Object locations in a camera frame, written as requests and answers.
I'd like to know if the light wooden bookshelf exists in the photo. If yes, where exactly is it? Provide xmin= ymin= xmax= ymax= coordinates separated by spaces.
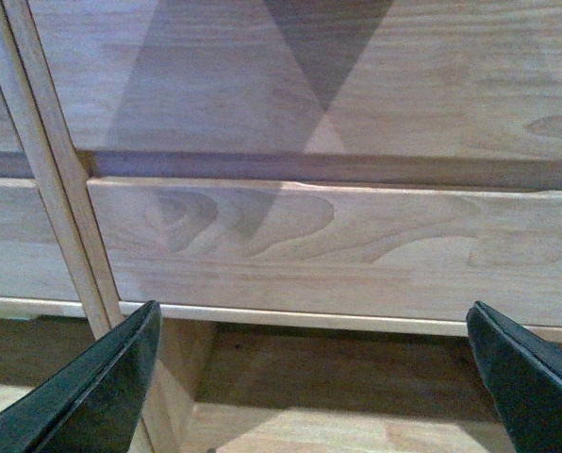
xmin=0 ymin=1 xmax=562 ymax=452

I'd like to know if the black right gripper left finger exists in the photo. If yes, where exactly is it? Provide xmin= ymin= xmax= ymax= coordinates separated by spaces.
xmin=0 ymin=301 xmax=161 ymax=452

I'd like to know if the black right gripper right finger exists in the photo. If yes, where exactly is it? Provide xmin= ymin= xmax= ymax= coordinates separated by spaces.
xmin=466 ymin=301 xmax=562 ymax=452

